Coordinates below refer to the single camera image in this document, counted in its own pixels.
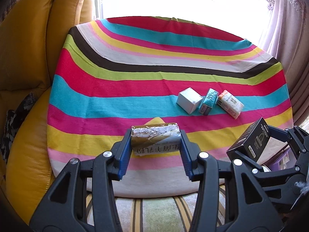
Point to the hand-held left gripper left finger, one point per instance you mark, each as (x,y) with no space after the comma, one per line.
(124,154)

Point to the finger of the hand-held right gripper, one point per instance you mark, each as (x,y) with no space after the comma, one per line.
(280,131)
(272,176)

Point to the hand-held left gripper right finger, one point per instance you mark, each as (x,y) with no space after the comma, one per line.
(187,154)

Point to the purple box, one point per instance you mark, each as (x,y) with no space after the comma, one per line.
(287,160)

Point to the black box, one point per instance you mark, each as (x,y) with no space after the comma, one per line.
(251,137)

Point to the small plain white box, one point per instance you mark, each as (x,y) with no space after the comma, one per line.
(187,99)

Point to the white orange soft packet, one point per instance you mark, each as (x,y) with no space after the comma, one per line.
(230,104)

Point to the small teal box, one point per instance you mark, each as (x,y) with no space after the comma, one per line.
(208,100)

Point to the striped beige cushion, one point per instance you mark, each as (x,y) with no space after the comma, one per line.
(154,212)

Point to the striped colourful cloth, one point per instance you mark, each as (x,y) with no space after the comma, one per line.
(120,77)

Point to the pink pleated curtain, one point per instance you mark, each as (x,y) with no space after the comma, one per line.
(289,41)

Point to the black white patterned cloth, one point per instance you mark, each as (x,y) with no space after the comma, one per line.
(12,125)

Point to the yellow leather sofa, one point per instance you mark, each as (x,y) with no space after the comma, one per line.
(36,53)

